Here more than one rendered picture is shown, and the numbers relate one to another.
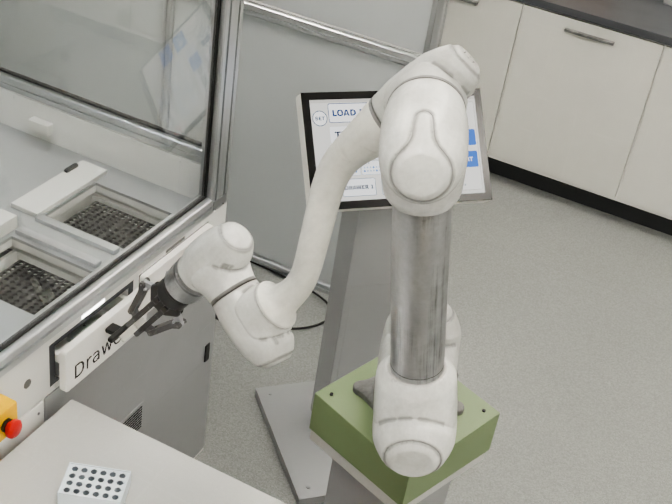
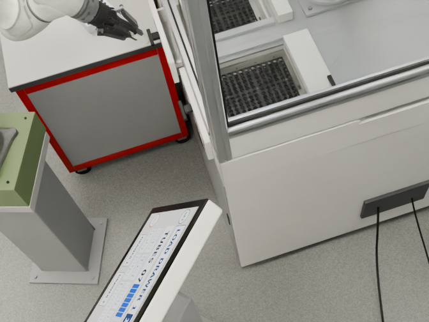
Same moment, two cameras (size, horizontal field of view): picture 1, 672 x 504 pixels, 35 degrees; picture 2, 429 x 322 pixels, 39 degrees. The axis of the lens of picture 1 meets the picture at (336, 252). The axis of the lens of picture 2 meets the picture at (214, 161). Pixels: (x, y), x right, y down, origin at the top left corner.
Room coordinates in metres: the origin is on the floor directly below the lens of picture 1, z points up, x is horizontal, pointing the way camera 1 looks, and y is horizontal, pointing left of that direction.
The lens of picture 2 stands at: (3.04, -0.10, 2.42)
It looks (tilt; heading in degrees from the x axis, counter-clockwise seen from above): 60 degrees down; 152
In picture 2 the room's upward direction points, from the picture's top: 12 degrees counter-clockwise
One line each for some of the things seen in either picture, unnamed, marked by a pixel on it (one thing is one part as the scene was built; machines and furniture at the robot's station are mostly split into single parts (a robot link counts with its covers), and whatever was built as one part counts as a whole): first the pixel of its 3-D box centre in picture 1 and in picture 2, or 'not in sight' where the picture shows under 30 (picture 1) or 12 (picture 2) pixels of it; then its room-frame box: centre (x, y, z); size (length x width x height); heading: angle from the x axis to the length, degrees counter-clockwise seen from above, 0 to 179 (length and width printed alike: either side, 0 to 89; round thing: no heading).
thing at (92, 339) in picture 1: (105, 337); (163, 40); (1.79, 0.47, 0.87); 0.29 x 0.02 x 0.11; 158
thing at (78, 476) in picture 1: (94, 488); (96, 15); (1.44, 0.40, 0.78); 0.12 x 0.08 x 0.04; 91
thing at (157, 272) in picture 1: (177, 267); (196, 112); (2.09, 0.38, 0.87); 0.29 x 0.02 x 0.11; 158
